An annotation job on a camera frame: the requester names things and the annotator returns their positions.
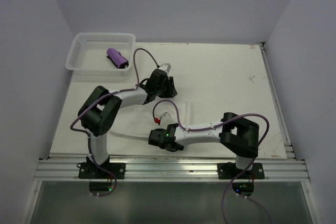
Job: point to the purple and black towel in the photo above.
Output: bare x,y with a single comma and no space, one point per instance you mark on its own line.
117,59

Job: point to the white towel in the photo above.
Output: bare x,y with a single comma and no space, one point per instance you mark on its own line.
136,122

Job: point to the aluminium mounting rail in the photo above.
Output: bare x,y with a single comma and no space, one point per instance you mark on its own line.
170,169

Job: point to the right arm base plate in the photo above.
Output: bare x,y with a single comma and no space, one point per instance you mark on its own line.
229,171

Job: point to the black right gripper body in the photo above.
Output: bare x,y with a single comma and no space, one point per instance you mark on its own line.
177,148

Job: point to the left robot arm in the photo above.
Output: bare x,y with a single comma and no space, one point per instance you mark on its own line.
100,110

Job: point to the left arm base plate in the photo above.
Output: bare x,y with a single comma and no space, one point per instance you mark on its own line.
91,171

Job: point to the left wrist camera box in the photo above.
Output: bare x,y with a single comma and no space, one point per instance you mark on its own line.
166,67

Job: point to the white plastic basket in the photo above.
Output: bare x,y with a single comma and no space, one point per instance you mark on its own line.
88,53

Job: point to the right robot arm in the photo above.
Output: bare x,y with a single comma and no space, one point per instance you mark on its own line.
236,133

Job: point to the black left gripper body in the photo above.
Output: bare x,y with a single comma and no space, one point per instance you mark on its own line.
163,91

